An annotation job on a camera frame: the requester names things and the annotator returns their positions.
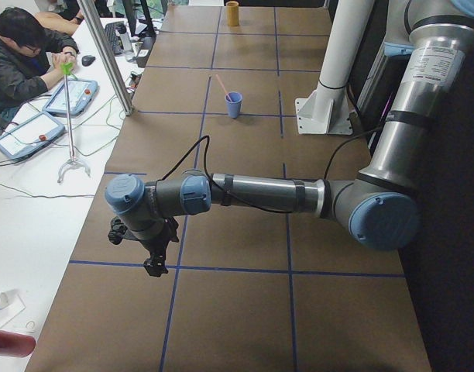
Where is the upper teach pendant tablet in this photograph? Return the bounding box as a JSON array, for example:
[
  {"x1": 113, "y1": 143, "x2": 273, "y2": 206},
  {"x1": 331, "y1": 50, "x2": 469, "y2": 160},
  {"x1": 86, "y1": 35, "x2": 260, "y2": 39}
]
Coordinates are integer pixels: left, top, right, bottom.
[{"x1": 43, "y1": 78, "x2": 98, "y2": 117}]

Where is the black computer mouse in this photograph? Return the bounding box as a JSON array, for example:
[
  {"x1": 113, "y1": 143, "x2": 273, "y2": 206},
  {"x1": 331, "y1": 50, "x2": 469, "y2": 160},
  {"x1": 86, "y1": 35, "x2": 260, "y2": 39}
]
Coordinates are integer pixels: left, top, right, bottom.
[{"x1": 81, "y1": 55, "x2": 95, "y2": 67}]

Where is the lower teach pendant tablet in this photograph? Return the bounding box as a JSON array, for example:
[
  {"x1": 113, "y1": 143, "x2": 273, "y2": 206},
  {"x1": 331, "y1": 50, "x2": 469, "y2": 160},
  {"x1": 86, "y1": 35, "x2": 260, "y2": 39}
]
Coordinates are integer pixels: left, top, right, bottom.
[{"x1": 0, "y1": 112, "x2": 65, "y2": 160}]

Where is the blue ribbed cup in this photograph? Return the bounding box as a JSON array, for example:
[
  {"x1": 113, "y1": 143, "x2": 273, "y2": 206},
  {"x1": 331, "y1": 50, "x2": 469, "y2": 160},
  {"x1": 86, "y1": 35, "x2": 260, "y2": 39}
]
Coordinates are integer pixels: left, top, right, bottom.
[{"x1": 225, "y1": 91, "x2": 243, "y2": 119}]

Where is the person in black jacket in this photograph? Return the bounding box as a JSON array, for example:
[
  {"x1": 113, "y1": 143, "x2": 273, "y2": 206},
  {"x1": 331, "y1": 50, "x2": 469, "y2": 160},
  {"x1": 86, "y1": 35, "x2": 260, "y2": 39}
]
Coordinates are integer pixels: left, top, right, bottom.
[{"x1": 0, "y1": 7, "x2": 78, "y2": 119}]

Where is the aluminium frame post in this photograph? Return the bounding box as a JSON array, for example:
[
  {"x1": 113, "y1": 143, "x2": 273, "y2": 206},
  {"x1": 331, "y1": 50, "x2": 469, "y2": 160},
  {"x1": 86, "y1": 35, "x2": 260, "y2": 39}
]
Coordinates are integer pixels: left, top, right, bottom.
[{"x1": 77, "y1": 0, "x2": 134, "y2": 116}]

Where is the teach pendant tablet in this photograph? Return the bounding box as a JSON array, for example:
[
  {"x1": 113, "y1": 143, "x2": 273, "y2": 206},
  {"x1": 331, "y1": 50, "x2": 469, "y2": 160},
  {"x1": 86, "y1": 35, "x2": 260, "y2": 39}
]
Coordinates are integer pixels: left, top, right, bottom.
[
  {"x1": 43, "y1": 78, "x2": 98, "y2": 117},
  {"x1": 0, "y1": 112, "x2": 65, "y2": 160}
]

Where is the white mounting post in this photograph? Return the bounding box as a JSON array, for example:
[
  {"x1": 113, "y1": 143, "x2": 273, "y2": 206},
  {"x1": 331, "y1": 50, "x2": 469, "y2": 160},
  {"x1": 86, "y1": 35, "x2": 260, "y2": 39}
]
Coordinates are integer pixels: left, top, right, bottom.
[{"x1": 295, "y1": 0, "x2": 374, "y2": 136}]

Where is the metal reacher grabber tool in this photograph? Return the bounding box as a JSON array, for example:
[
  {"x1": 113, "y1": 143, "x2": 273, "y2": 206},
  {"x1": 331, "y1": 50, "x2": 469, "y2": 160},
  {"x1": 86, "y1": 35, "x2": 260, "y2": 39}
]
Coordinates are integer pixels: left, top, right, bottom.
[{"x1": 57, "y1": 62, "x2": 91, "y2": 184}]

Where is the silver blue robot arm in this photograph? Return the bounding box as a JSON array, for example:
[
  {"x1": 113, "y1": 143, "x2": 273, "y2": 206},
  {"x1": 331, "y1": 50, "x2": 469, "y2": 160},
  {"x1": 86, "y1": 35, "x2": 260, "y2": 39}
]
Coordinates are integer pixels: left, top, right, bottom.
[{"x1": 105, "y1": 1, "x2": 474, "y2": 277}]

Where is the white paper sheet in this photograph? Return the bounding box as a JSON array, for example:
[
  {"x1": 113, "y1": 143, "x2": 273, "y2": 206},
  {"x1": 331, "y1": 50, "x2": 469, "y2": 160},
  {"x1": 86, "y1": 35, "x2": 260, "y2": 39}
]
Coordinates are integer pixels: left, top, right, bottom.
[{"x1": 0, "y1": 289, "x2": 26, "y2": 328}]

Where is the black keyboard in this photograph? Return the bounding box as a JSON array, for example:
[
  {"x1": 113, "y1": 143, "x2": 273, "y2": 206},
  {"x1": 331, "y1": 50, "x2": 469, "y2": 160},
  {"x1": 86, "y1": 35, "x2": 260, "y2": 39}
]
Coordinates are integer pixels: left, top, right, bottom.
[{"x1": 104, "y1": 22, "x2": 125, "y2": 56}]

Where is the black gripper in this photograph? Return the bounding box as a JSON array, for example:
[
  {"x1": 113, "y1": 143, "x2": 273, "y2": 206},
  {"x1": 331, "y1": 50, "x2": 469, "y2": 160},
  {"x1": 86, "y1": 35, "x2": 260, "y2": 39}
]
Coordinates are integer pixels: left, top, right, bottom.
[{"x1": 140, "y1": 217, "x2": 180, "y2": 277}]

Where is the pink chopstick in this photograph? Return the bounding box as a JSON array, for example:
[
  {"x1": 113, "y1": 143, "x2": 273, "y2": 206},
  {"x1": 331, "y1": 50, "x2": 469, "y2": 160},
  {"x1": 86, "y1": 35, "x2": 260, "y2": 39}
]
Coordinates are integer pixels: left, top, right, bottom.
[{"x1": 215, "y1": 74, "x2": 233, "y2": 102}]

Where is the tan bamboo cup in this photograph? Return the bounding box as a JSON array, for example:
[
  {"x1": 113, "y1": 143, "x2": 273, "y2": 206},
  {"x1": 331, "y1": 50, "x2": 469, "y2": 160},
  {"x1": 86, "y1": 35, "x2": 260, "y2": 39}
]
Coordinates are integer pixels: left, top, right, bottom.
[{"x1": 225, "y1": 1, "x2": 239, "y2": 27}]

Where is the clear water bottle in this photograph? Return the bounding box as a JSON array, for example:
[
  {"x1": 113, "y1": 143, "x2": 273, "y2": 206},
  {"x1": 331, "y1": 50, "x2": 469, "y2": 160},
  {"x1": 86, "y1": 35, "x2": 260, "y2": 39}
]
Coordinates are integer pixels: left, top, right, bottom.
[{"x1": 116, "y1": 24, "x2": 135, "y2": 62}]

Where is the red cylinder bottle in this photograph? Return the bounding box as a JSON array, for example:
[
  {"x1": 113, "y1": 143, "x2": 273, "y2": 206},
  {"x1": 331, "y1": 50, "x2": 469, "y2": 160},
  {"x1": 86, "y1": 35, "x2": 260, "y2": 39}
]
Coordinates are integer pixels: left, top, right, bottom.
[{"x1": 0, "y1": 330, "x2": 36, "y2": 358}]

